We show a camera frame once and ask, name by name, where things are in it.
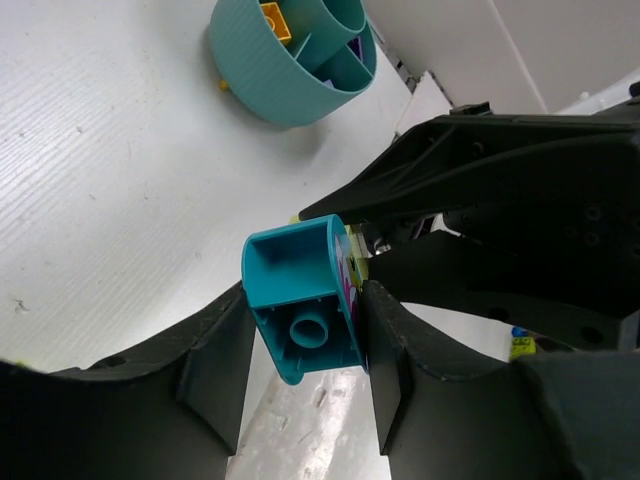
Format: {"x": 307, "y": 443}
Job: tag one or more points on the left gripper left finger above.
{"x": 169, "y": 407}

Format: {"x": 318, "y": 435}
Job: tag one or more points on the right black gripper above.
{"x": 582, "y": 286}

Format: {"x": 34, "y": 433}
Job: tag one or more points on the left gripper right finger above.
{"x": 446, "y": 411}

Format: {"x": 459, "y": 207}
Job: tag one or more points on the pale yellow lego brick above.
{"x": 360, "y": 251}

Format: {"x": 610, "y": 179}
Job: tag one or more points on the teal flower face lego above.
{"x": 303, "y": 288}

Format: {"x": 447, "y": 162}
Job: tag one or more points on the lime green lego brick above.
{"x": 522, "y": 343}

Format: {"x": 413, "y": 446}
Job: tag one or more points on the teal divided round container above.
{"x": 330, "y": 60}

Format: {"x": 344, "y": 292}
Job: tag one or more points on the yellow orange lego brick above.
{"x": 275, "y": 19}

